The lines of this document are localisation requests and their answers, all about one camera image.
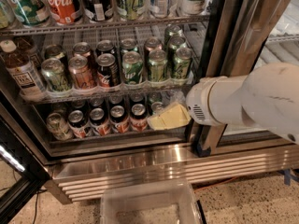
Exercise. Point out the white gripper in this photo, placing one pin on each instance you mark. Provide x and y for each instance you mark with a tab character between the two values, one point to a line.
198	101

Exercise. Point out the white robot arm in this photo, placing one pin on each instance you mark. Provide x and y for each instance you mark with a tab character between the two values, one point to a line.
267	97

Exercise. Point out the water bottle bottom shelf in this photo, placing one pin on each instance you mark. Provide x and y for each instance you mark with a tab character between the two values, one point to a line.
176	97

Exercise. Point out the coke can bottom front right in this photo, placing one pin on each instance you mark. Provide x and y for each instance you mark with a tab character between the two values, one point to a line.
138	117

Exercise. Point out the coke can bottom front middle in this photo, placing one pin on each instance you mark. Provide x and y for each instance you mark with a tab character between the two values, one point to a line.
119	119

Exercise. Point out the green ginger ale can front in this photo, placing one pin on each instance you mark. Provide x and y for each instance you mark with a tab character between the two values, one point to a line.
157	66

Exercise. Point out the green 7up can front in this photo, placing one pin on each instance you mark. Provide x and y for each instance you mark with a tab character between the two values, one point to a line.
132	67

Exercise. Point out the maroon can second row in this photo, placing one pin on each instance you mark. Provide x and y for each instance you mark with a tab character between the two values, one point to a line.
150	44

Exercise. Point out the coke can bottom front left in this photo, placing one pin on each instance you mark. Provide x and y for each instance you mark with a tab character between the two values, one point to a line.
99	122

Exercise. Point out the black coke can front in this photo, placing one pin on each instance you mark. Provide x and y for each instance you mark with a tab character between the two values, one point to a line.
108	71

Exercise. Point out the green can behind 7up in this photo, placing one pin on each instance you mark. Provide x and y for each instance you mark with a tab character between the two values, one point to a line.
127	45

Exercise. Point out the stainless steel fridge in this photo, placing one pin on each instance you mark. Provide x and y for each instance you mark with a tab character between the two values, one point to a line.
240	36

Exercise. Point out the coke can bottom far left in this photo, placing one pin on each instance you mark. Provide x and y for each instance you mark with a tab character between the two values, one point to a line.
79	124

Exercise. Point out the black can second row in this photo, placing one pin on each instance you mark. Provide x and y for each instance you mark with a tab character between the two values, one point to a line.
105	46

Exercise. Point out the orange soda can front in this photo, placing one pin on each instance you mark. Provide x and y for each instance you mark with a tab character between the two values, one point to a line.
81	73

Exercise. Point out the orange can second row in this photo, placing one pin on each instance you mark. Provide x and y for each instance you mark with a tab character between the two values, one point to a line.
84	49

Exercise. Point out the pale can bottom left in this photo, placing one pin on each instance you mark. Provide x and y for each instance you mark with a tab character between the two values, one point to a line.
57	125

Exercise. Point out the pale green can front left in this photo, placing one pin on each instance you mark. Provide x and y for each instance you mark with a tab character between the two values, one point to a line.
53	71

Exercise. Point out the dark green can second row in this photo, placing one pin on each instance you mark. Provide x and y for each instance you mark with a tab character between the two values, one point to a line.
56	51

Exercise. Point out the open black fridge door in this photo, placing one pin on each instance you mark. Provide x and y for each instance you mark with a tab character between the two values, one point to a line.
22	176

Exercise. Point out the clear plastic bin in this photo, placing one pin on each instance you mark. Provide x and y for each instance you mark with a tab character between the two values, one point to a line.
162	202

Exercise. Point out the clear label bottle top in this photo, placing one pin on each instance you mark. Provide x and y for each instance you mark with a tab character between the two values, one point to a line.
162	8

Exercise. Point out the green bottle top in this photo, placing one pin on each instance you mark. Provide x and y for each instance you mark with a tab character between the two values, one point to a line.
131	10

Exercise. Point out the black cola bottle top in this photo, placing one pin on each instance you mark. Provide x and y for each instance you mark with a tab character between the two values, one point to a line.
98	10

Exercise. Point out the iced tea bottle front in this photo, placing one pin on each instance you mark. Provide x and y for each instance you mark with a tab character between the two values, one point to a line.
22	69

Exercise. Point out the iced tea bottle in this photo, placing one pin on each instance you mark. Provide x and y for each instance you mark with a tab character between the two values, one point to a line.
27	45
22	69

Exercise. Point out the iced tea bottle rear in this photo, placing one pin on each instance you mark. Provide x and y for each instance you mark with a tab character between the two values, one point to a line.
27	45

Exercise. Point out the teal label bottle top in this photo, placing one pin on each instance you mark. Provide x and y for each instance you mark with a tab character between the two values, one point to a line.
30	13

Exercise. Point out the top wire shelf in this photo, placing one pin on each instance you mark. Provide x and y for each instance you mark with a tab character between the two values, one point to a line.
100	26

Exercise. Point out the wire shelf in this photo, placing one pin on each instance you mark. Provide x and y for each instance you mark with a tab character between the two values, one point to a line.
49	97
100	26

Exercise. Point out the middle wire shelf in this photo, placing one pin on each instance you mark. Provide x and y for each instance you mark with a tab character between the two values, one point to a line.
49	97

